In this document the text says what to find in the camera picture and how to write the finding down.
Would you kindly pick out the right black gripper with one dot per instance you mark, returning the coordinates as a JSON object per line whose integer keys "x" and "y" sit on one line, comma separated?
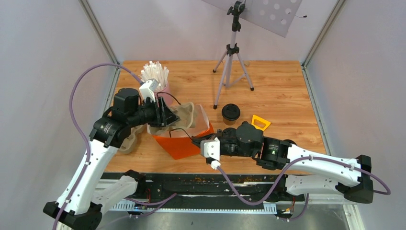
{"x": 210, "y": 136}

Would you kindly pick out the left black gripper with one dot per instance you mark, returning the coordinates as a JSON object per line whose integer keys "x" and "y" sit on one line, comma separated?
{"x": 163, "y": 115}

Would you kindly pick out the orange paper bag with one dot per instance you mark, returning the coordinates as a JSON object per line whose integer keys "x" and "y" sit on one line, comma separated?
{"x": 175, "y": 139}

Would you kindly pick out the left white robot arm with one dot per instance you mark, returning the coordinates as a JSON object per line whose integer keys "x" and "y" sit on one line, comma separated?
{"x": 80, "y": 207}

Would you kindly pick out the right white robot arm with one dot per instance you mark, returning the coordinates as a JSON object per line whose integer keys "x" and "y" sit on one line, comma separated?
{"x": 350, "y": 177}

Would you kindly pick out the pink translucent straw holder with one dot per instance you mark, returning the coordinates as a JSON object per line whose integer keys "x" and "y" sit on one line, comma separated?
{"x": 164, "y": 93}

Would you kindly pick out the grey pulp cup carrier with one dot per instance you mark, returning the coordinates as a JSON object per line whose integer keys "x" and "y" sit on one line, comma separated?
{"x": 130, "y": 143}

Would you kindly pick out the bundle of white straws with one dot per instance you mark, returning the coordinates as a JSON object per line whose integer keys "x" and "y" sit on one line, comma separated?
{"x": 155, "y": 71}

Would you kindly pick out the grey perforated panel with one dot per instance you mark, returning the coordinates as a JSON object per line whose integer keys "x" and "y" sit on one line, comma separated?
{"x": 273, "y": 15}

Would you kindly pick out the yellow triangular plastic bracket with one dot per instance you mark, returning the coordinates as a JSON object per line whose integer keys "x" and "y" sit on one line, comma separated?
{"x": 260, "y": 123}

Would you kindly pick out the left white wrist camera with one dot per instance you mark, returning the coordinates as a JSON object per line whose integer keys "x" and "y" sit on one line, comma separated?
{"x": 147, "y": 90}

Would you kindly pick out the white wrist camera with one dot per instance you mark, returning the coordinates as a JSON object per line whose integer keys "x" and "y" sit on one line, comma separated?
{"x": 210, "y": 150}
{"x": 147, "y": 90}

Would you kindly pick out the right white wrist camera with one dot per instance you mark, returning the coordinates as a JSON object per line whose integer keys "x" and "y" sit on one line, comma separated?
{"x": 210, "y": 150}

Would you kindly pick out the silver camera tripod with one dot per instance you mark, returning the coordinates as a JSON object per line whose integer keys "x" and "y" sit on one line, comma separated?
{"x": 232, "y": 50}

